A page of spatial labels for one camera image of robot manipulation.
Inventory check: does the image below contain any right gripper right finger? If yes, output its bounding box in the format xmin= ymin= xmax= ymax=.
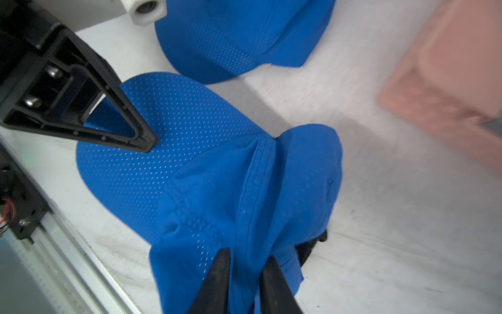
xmin=260 ymin=256 xmax=303 ymax=314

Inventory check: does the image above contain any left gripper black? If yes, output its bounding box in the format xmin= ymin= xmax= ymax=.
xmin=1 ymin=1 xmax=158 ymax=153

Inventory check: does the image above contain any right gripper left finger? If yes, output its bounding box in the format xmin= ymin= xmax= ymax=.
xmin=187 ymin=248 xmax=231 ymax=314

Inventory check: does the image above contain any blue baseball cap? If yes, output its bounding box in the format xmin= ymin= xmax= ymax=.
xmin=154 ymin=0 xmax=335 ymax=85

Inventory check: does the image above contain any pink plastic basket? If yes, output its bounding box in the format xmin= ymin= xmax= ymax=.
xmin=377 ymin=1 xmax=501 ymax=171

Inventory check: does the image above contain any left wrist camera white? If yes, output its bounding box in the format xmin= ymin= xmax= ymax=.
xmin=37 ymin=0 xmax=167 ymax=31

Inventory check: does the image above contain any aluminium mounting rail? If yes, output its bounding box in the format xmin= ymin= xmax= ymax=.
xmin=1 ymin=131 xmax=141 ymax=313

